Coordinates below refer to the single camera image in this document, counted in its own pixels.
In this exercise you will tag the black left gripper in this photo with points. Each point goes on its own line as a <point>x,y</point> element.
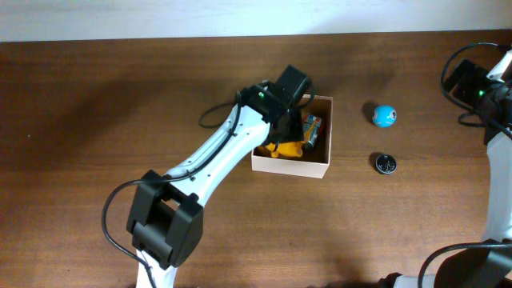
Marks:
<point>298,126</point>

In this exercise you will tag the orange rubber toy figure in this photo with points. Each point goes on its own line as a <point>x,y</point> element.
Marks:
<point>283,150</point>

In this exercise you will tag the blue toy ball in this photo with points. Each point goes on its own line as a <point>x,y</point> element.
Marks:
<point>384,116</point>

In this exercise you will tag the black round disc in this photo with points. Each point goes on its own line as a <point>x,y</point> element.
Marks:
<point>385,164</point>

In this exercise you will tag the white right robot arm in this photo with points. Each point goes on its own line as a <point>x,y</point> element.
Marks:
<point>486,263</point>

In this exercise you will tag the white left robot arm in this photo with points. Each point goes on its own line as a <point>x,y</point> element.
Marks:
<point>166,216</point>

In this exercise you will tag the pink cardboard box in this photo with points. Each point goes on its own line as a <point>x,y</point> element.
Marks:
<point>315,162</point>

